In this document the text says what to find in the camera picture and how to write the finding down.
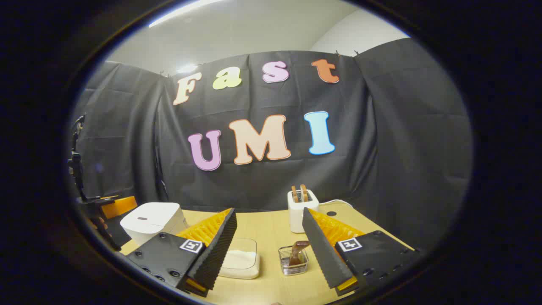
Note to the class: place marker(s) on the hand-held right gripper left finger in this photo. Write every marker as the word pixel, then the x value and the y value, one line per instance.
pixel 216 254

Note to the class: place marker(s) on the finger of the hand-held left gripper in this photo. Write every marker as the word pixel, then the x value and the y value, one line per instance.
pixel 120 206

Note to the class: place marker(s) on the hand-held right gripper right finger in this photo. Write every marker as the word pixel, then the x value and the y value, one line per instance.
pixel 324 254

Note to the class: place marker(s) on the brown wooden spoon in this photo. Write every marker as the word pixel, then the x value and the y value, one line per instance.
pixel 296 250

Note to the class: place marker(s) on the white rice cooker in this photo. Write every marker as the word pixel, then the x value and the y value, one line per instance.
pixel 152 220

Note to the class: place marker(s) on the clear chopstick holder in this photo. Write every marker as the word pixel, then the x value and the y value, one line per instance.
pixel 286 267

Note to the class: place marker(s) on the clear plastic rice container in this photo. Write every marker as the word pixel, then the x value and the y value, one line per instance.
pixel 247 273

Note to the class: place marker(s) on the white toaster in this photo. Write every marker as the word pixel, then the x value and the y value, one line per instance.
pixel 296 218

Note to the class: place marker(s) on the toasted bread slice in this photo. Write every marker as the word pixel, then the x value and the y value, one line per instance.
pixel 303 192
pixel 294 195

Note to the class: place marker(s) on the black backdrop cloth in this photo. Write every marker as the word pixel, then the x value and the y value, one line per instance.
pixel 381 148

